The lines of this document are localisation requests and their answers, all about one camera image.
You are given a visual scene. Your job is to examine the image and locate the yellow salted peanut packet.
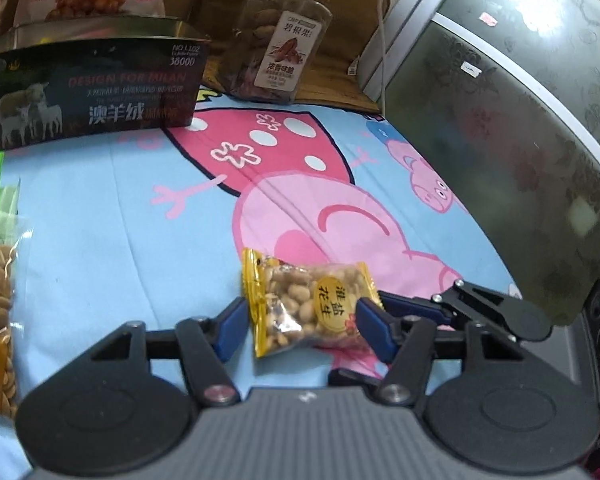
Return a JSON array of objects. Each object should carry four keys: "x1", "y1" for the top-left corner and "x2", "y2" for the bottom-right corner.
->
[{"x1": 242, "y1": 248, "x2": 381, "y2": 359}]

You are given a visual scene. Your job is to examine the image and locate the grey patterned cabinet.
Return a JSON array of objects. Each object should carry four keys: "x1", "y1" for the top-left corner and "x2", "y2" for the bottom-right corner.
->
[{"x1": 358, "y1": 0, "x2": 600, "y2": 325}]

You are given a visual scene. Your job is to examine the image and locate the pecan jar gold lid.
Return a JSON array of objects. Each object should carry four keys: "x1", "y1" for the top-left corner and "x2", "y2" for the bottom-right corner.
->
[{"x1": 218, "y1": 0, "x2": 332, "y2": 104}]

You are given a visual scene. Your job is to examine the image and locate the black wool product box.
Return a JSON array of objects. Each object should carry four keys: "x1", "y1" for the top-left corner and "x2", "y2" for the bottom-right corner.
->
[{"x1": 0, "y1": 16, "x2": 210, "y2": 151}]

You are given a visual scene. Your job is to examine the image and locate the white cable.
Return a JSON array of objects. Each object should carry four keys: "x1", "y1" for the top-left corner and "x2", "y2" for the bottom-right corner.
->
[{"x1": 348, "y1": 0, "x2": 388, "y2": 106}]

